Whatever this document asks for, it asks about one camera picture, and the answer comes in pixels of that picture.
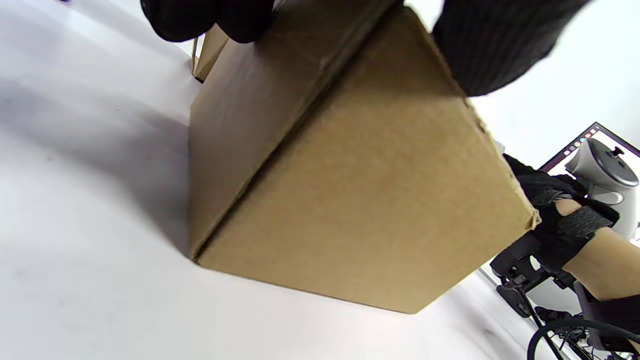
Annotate computer monitor screen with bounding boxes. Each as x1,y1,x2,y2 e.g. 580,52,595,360
539,121,640,176

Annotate brown cardboard box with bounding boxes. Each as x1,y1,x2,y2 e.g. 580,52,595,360
187,0,541,315

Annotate black right wrist strap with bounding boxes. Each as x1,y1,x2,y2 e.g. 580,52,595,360
575,282,640,351

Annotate grey right hand controller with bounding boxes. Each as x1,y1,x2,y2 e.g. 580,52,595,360
565,137,640,238

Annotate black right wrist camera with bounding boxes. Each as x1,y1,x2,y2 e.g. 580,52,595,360
490,235,576,318

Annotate person's right hand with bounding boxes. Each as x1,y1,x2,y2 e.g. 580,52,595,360
502,154,621,273

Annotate person's right forearm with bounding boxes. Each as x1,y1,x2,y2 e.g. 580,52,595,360
562,227,640,301

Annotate person's left hand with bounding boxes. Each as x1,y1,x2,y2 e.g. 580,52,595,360
140,0,591,97

